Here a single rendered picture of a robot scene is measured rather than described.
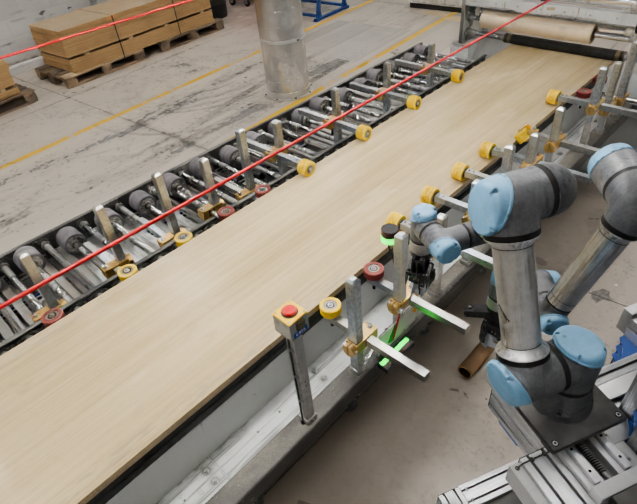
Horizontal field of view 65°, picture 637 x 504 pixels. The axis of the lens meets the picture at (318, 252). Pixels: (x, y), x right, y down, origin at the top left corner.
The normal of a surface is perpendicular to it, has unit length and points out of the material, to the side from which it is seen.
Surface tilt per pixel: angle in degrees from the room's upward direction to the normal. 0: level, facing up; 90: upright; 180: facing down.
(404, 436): 0
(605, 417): 0
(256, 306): 0
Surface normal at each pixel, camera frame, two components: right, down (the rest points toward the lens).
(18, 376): -0.08, -0.76
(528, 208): 0.27, 0.25
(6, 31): 0.77, 0.36
